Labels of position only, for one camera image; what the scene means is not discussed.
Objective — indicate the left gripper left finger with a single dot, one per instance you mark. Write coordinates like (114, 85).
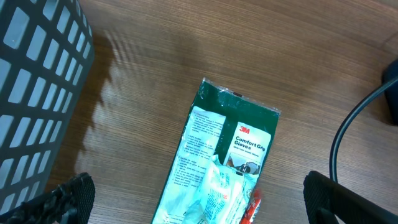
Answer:
(70, 202)

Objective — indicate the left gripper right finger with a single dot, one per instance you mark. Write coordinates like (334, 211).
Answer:
(328, 202)

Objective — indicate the red white tube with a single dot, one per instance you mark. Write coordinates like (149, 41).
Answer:
(253, 207)

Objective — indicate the green package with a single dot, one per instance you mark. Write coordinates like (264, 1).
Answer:
(222, 123)

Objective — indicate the blue object at edge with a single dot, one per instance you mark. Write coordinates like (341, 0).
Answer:
(389, 74)

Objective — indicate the dark grey mesh basket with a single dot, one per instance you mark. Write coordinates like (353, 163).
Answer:
(47, 51)

